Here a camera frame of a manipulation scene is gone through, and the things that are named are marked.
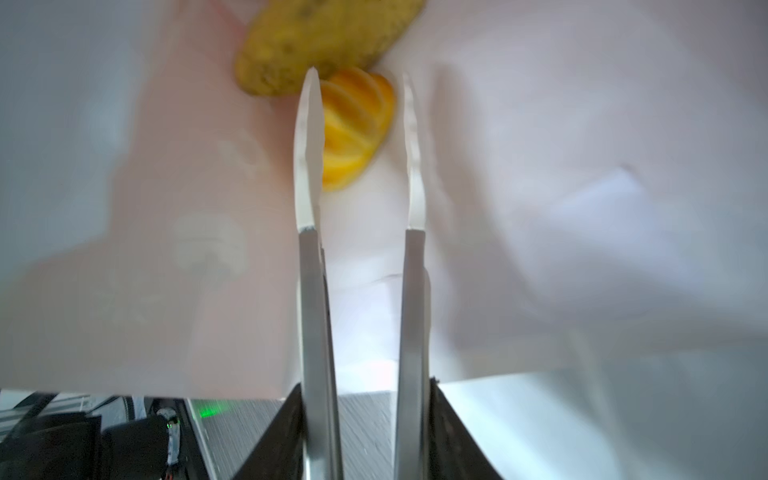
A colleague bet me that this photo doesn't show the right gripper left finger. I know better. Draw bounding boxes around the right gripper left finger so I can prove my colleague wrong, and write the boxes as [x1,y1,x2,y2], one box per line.
[293,68,344,479]

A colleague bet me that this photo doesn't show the white plastic tray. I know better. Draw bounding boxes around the white plastic tray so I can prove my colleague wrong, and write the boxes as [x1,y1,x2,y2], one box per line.
[444,344,767,479]

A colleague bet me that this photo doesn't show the fake green-brown bun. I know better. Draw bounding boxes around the fake green-brown bun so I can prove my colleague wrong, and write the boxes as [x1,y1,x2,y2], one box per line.
[234,0,425,96]

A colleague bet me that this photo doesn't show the red white paper bag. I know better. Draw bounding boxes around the red white paper bag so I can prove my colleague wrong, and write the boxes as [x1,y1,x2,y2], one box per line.
[1,1,767,398]

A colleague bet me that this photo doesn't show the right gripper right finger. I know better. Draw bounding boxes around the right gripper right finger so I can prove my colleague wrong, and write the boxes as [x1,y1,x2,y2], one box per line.
[394,74,430,479]

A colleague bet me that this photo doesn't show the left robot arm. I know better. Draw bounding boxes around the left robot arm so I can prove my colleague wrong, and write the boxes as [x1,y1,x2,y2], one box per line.
[1,392,209,479]

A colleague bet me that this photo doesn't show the fake croissant bread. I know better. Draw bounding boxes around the fake croissant bread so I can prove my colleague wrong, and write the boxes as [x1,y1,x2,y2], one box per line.
[321,67,397,192]

